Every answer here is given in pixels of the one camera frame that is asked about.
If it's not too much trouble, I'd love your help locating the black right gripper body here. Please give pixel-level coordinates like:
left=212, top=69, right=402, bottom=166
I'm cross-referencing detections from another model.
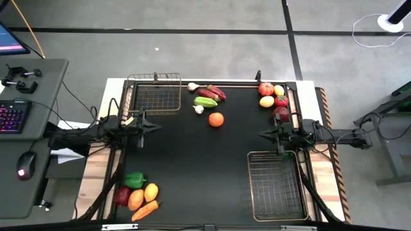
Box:
left=275, top=112, right=298, bottom=155

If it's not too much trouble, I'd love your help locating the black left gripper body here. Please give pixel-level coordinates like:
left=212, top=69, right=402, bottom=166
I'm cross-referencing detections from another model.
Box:
left=128, top=108, right=147, bottom=149

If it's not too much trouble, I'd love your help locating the dark red apple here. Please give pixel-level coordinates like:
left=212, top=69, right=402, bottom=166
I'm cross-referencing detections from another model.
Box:
left=114, top=186, right=132, bottom=207
left=272, top=106, right=291, bottom=123

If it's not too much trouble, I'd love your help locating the pale yellow oval fruit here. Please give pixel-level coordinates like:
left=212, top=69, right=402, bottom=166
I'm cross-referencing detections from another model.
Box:
left=259, top=95, right=275, bottom=108

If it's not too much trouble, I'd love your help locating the red fruit with green top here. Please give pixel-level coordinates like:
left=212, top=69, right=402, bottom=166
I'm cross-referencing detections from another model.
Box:
left=274, top=95, right=290, bottom=108

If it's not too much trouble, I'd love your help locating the orange tomato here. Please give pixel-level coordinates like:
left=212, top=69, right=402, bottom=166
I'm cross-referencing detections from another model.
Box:
left=258, top=81, right=275, bottom=97

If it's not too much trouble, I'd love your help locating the gold wire basket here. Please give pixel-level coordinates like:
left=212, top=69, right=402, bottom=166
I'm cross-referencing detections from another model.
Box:
left=127, top=73, right=182, bottom=116
left=247, top=150, right=309, bottom=222

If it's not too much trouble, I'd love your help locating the green bell pepper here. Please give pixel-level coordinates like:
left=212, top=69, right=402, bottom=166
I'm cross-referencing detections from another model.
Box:
left=124, top=171, right=148, bottom=189

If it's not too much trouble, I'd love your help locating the round orange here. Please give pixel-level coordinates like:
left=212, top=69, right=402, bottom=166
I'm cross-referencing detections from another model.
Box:
left=208, top=112, right=225, bottom=128

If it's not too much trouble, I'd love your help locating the yellow mango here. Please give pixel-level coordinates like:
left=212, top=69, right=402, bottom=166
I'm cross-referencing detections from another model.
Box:
left=143, top=182, right=159, bottom=203

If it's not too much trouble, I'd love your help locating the orange oval produce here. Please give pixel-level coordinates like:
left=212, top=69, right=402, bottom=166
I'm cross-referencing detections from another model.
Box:
left=127, top=189, right=145, bottom=212

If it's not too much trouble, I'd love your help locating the orange carrot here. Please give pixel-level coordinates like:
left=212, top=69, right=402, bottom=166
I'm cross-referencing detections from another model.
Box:
left=131, top=200, right=161, bottom=222

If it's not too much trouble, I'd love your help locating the white paper sheet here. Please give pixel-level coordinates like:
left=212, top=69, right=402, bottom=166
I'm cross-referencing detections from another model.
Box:
left=57, top=119, right=94, bottom=130
left=50, top=148, right=86, bottom=165

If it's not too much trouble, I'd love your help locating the grey desk surface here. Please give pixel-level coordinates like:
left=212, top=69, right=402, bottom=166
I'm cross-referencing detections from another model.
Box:
left=0, top=58, right=70, bottom=142
left=0, top=137, right=54, bottom=219

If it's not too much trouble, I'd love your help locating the grey metal stand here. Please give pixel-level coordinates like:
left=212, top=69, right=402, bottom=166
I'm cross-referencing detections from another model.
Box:
left=353, top=108, right=411, bottom=187

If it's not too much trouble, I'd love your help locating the black computer mouse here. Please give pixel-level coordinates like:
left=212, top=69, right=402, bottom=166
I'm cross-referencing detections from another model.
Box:
left=15, top=151, right=37, bottom=181

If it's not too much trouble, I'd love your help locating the black caster knob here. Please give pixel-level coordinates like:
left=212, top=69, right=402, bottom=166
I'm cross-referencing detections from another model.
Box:
left=39, top=199, right=54, bottom=212

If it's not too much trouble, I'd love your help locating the black clamp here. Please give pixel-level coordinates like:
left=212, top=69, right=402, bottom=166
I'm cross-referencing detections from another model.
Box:
left=4, top=64, right=43, bottom=80
left=1, top=78, right=39, bottom=94

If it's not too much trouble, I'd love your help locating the backlit keyboard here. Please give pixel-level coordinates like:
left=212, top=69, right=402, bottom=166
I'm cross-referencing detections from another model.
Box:
left=0, top=99, right=32, bottom=134

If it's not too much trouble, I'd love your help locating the green and black device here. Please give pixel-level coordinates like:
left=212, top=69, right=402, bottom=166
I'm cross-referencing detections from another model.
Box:
left=390, top=80, right=411, bottom=112

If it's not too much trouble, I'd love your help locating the tower device with white base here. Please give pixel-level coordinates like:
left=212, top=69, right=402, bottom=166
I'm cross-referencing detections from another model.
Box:
left=377, top=0, right=411, bottom=33

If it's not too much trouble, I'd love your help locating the computer monitor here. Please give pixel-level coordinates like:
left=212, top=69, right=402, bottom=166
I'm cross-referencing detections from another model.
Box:
left=0, top=21, right=31, bottom=57

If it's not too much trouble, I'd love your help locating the black rig frame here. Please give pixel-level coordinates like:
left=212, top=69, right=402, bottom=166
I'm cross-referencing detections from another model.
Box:
left=72, top=78, right=346, bottom=225

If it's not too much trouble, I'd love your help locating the silver bracket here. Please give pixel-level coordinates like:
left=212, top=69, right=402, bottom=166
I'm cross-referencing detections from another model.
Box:
left=101, top=223, right=139, bottom=231
left=281, top=225, right=318, bottom=231

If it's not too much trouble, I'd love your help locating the white cable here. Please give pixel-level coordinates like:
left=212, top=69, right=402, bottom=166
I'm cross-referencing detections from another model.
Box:
left=351, top=13, right=411, bottom=49

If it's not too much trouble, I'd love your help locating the yellow rope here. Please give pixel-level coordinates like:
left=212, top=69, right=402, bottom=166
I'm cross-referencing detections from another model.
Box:
left=9, top=0, right=46, bottom=60

